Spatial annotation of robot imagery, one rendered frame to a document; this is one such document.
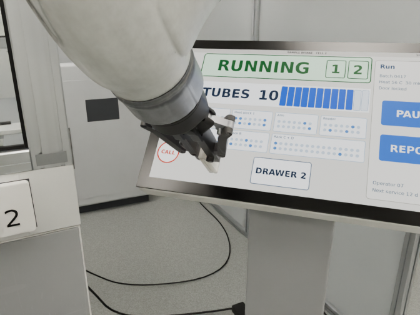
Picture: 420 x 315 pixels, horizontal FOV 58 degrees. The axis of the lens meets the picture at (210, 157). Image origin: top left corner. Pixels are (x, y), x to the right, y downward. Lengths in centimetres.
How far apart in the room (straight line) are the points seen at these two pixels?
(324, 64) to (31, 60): 54
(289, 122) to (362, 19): 90
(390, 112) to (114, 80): 47
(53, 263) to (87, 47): 72
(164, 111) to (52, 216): 56
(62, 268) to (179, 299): 102
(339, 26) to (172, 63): 128
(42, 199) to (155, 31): 63
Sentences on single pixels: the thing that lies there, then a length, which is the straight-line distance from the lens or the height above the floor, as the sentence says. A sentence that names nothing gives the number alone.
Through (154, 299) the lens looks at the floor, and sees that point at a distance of 192.
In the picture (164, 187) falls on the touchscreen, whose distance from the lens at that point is 65.
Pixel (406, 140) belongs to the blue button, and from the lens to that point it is 65.
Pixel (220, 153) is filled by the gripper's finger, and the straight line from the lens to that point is 54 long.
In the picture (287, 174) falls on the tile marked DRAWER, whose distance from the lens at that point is 61.
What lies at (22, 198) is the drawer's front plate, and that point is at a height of 90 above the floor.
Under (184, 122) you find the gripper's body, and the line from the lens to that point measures 42.
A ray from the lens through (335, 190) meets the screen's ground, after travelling 61.
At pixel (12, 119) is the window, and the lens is 84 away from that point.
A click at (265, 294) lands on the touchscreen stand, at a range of 84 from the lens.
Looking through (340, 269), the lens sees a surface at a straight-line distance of 177.
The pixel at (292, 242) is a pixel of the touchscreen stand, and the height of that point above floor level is 84.
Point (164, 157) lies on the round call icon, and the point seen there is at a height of 101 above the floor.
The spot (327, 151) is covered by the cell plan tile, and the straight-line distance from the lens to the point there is 63.
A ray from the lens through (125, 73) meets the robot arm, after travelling 31.
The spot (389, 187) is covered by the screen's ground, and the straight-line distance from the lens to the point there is 62.
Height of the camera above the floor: 123
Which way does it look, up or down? 20 degrees down
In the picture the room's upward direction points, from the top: straight up
